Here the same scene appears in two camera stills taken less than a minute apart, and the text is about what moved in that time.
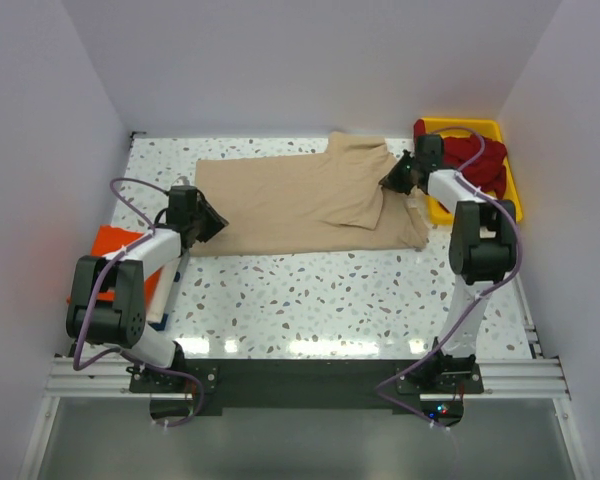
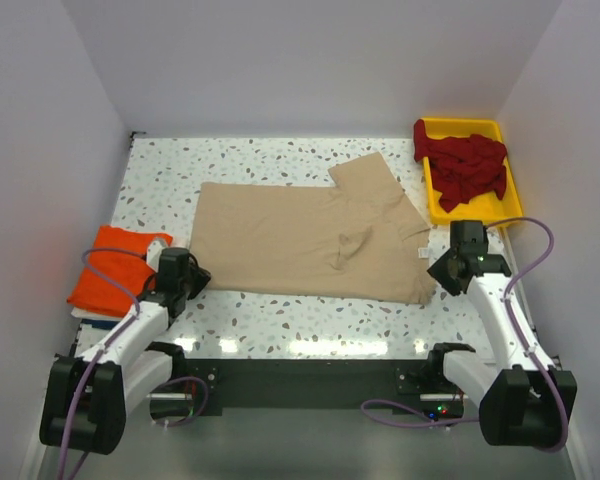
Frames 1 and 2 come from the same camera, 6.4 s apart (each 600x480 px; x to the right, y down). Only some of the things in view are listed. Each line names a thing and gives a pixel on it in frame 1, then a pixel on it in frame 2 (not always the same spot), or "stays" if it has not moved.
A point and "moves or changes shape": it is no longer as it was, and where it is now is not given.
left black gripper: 216,223 to 200,276
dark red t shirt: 489,173 stays
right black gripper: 392,179 to 437,272
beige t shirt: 313,203 moves or changes shape
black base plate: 180,389 stays
